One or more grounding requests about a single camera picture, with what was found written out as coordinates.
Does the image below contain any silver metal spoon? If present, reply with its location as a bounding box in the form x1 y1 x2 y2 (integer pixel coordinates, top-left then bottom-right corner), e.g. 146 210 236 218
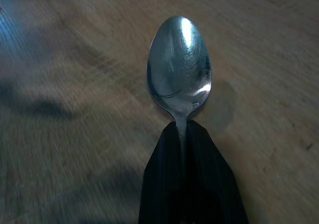
146 15 213 160

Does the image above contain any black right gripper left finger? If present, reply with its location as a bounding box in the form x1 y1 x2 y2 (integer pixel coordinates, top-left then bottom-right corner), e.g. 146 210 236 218
138 121 185 224

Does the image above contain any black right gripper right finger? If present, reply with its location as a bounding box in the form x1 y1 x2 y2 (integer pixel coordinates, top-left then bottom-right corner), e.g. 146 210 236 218
183 119 250 224

